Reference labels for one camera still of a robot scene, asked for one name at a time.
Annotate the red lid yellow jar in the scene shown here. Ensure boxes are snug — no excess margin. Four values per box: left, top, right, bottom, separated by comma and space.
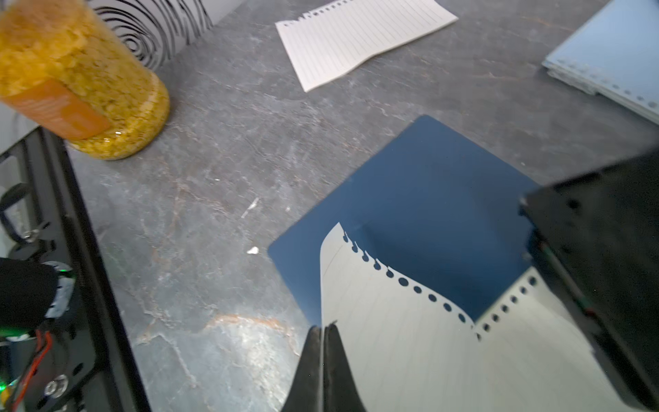
1, 1, 170, 160

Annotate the dark blue notebook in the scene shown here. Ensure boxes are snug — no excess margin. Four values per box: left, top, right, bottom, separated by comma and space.
267, 114, 645, 412

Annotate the light blue notebook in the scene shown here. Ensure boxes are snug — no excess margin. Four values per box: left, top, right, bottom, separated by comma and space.
542, 0, 658, 124

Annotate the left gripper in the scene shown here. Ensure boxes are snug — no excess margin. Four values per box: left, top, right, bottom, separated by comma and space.
519, 149, 658, 407

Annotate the torn lined paper page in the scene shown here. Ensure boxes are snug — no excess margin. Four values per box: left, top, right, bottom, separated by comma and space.
276, 0, 458, 92

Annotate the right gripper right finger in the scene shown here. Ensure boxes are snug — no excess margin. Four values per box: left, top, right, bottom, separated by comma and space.
323, 324, 367, 412

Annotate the torn white lined page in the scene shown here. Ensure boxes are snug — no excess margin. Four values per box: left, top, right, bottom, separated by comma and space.
320, 224, 491, 411

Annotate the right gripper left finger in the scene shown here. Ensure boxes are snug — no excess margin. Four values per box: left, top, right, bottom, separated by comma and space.
281, 326, 323, 412

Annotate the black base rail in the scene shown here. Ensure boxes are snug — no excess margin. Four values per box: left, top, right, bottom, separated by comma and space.
1, 128, 150, 411

